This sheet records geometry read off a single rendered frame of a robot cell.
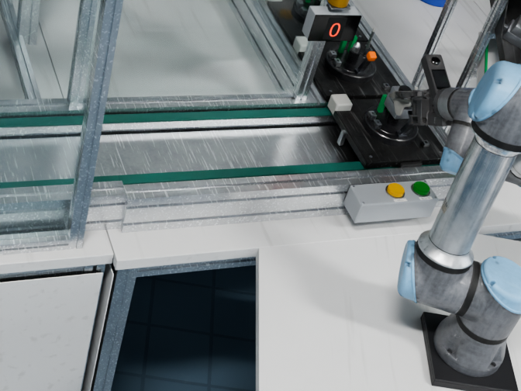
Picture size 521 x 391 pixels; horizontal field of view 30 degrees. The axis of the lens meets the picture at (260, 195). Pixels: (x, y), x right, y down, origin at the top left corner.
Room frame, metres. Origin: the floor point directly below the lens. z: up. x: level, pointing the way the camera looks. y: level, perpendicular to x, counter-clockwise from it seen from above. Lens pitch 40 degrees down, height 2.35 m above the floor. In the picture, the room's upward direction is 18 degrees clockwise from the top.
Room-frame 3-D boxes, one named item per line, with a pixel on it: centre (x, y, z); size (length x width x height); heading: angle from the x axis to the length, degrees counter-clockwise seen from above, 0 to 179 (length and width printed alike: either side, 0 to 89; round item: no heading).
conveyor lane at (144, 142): (1.89, 0.01, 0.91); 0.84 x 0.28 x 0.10; 122
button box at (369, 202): (1.80, -0.30, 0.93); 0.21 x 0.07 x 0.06; 122
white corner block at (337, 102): (2.06, -0.12, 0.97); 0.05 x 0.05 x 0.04; 32
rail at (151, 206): (1.75, -0.10, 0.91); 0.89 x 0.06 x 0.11; 122
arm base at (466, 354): (1.46, -0.52, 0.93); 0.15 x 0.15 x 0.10
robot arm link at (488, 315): (1.46, -0.51, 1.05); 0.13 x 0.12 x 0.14; 90
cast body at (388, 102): (2.04, -0.25, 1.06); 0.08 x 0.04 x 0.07; 32
